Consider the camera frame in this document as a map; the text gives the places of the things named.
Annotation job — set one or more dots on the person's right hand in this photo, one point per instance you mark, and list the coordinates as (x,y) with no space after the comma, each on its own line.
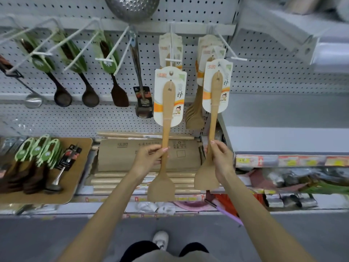
(223,162)

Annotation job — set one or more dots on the person's left hand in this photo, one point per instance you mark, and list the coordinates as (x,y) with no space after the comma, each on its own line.
(144,160)

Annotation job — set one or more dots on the person's left thumb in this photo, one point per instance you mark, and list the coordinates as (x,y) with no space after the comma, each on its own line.
(159,148)

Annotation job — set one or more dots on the person's right thumb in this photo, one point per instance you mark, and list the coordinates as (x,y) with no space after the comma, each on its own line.
(208,152)

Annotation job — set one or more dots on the wooden spatula with rounded card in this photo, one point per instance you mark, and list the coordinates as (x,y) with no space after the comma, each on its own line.
(166,117)

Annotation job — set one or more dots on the wooden spatula with tall card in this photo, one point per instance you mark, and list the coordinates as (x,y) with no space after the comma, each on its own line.
(214,106)

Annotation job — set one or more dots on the person's left forearm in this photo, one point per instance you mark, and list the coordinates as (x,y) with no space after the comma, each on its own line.
(109,215)

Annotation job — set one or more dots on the person's right forearm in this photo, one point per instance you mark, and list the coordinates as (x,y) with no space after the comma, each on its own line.
(259,218)

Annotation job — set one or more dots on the long wooden rolling pin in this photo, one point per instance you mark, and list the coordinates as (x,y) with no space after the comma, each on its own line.
(125,135)

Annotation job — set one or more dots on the brown cardboard box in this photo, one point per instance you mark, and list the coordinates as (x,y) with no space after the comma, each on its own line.
(122,155)

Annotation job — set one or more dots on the hanging bunch of wooden spatulas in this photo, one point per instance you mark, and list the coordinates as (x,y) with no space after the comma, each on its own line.
(195,114)

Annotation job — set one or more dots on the steel turner with black label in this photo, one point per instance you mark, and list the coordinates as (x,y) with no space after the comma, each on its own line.
(143,102)

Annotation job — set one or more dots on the red packaged item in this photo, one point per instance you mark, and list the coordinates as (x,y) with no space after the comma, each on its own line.
(234,201)

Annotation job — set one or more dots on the row of wooden rolling pins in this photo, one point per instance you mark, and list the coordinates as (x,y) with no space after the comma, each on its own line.
(114,182)

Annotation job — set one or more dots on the white packaged cloth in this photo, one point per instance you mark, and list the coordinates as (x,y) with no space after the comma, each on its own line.
(158,207)

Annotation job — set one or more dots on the dark wooden spatula green card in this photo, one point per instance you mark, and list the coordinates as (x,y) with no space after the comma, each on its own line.
(120,95)

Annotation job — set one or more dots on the grey metal shelf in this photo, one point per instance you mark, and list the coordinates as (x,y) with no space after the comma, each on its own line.
(286,125)

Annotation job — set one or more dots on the dark wooden ladle green card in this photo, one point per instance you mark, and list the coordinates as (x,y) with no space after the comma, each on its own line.
(90,98)
(61,96)

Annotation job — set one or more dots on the strip of shelf price tags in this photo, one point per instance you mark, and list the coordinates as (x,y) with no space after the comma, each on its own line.
(294,160)

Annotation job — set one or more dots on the wooden display tray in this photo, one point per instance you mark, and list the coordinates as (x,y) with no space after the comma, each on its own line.
(73,174)

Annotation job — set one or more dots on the white shoe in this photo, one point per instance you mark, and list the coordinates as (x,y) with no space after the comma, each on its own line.
(160,238)

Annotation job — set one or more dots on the row of shiny metal moulds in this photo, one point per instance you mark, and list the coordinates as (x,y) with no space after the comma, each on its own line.
(291,200)

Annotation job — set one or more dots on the white pegboard panel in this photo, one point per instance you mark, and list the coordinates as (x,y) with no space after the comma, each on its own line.
(272,76)

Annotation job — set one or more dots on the small steel ladle black label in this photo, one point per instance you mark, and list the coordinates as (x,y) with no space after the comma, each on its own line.
(61,171)

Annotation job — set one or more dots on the hanging carded wooden spatula packs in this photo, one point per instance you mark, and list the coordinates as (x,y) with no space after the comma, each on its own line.
(167,47)

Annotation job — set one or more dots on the black shorts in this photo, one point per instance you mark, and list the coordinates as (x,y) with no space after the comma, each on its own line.
(139,251)

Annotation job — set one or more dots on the white pegboard hook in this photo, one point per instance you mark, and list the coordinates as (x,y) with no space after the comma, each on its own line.
(81,46)
(171,43)
(35,53)
(120,49)
(226,49)

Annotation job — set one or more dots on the green packaged items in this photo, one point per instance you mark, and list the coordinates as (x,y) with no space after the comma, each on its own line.
(327,186)

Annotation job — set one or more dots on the pile of dark wooden spoons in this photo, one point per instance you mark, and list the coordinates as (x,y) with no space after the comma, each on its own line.
(30,174)

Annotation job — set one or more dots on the perforated metal skimmer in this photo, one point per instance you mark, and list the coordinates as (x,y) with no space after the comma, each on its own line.
(132,8)

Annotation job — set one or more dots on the white shelf bracket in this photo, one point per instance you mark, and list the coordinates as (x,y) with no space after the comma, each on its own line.
(286,27)

